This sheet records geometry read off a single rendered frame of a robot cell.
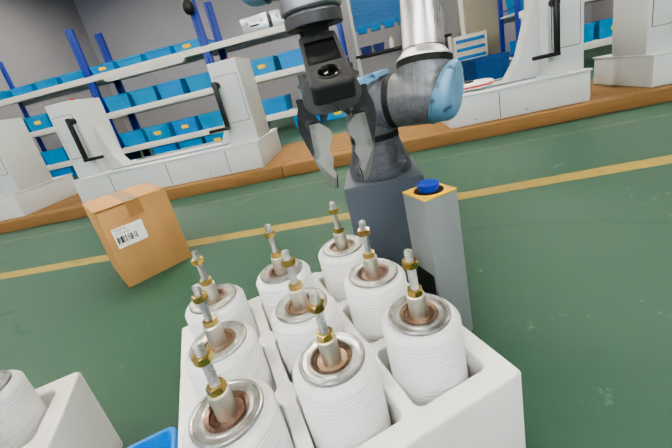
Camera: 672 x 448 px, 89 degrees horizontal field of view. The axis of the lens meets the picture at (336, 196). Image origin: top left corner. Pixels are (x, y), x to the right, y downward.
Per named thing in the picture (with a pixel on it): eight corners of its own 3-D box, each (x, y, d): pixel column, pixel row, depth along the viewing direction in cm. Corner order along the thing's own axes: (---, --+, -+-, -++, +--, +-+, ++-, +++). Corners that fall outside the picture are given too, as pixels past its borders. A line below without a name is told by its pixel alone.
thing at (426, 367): (390, 430, 48) (365, 326, 42) (422, 379, 54) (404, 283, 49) (457, 472, 41) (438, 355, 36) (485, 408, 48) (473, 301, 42)
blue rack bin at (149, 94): (154, 103, 546) (148, 89, 539) (175, 98, 540) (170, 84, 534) (134, 106, 499) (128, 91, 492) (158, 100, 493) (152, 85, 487)
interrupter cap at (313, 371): (287, 382, 37) (285, 377, 37) (317, 332, 44) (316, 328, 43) (351, 396, 34) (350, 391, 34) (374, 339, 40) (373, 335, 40)
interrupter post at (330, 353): (318, 367, 38) (311, 344, 37) (327, 351, 40) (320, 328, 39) (338, 370, 37) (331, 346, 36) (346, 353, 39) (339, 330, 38)
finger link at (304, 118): (336, 151, 46) (331, 83, 43) (337, 154, 44) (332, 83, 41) (301, 155, 45) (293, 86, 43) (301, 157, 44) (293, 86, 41)
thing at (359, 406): (314, 496, 42) (274, 387, 37) (343, 423, 50) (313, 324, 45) (390, 524, 38) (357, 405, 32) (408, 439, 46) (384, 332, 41)
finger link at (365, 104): (382, 135, 46) (360, 69, 43) (385, 137, 44) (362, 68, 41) (349, 148, 46) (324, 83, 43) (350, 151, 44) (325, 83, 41)
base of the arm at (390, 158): (352, 168, 94) (344, 133, 91) (408, 157, 92) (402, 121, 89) (350, 186, 80) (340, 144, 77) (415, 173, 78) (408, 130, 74)
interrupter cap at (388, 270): (403, 282, 49) (403, 278, 49) (352, 295, 49) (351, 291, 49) (391, 257, 56) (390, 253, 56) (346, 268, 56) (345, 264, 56)
